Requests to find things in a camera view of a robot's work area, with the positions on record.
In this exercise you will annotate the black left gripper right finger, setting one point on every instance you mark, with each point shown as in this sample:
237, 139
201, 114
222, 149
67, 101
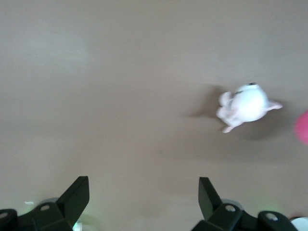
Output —
211, 207

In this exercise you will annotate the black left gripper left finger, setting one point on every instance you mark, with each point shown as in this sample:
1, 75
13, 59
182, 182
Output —
72, 199

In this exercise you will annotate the hot pink round plush toy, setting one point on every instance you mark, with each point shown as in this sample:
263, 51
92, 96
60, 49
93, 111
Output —
302, 127

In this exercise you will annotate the pale pink plush dog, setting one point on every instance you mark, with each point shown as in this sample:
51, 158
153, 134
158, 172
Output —
247, 106

